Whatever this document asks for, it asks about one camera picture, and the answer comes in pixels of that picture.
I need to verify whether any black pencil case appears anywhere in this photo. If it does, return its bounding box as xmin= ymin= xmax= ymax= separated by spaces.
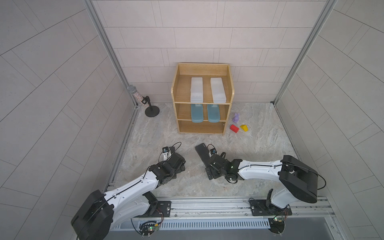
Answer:
xmin=195 ymin=143 xmax=211 ymax=168

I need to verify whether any teal pencil case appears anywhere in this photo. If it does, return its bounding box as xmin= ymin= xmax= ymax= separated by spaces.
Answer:
xmin=207 ymin=105 xmax=221 ymax=123
xmin=191 ymin=104 xmax=204 ymax=123

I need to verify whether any clear white pencil case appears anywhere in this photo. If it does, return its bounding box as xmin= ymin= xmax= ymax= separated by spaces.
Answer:
xmin=190 ymin=77 xmax=204 ymax=104
xmin=211 ymin=78 xmax=227 ymax=104

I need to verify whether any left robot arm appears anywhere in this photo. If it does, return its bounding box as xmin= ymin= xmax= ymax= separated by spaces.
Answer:
xmin=71 ymin=153 xmax=186 ymax=240

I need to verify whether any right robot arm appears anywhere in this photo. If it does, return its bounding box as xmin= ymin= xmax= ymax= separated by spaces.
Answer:
xmin=203 ymin=154 xmax=319 ymax=210

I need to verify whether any wooden three-tier shelf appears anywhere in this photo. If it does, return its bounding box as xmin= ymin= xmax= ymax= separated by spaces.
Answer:
xmin=171 ymin=63 xmax=235 ymax=135

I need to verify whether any red toy block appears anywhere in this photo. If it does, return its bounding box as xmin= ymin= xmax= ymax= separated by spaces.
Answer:
xmin=230 ymin=125 xmax=240 ymax=133

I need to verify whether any yellow toy block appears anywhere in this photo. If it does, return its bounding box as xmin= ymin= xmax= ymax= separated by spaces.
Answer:
xmin=240 ymin=125 xmax=249 ymax=132

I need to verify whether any purple toy figure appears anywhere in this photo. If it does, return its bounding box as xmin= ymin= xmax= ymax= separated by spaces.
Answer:
xmin=232 ymin=113 xmax=240 ymax=124

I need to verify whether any black round stand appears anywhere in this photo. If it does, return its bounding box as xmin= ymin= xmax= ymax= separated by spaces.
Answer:
xmin=142 ymin=96 xmax=160 ymax=118

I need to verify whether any left circuit board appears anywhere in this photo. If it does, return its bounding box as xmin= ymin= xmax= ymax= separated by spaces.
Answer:
xmin=139 ymin=221 xmax=161 ymax=238

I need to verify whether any circuit board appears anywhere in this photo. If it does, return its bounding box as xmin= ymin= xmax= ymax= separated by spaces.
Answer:
xmin=268 ymin=218 xmax=285 ymax=235
xmin=139 ymin=221 xmax=161 ymax=238

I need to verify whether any right circuit board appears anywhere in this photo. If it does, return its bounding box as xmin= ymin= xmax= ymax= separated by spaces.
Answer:
xmin=268 ymin=218 xmax=285 ymax=235

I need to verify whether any clear tube with beads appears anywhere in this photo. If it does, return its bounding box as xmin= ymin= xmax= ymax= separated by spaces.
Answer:
xmin=128 ymin=85 xmax=146 ymax=105

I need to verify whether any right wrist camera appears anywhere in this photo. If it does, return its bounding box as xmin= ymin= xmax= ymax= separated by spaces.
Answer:
xmin=210 ymin=148 xmax=217 ymax=155

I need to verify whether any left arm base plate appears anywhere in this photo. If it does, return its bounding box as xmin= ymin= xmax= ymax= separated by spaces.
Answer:
xmin=141 ymin=201 xmax=172 ymax=218

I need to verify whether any aluminium mounting rail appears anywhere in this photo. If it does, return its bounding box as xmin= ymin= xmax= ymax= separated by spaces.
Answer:
xmin=85 ymin=196 xmax=335 ymax=221

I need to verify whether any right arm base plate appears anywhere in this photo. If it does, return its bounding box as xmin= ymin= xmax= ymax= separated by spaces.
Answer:
xmin=248 ymin=198 xmax=292 ymax=217

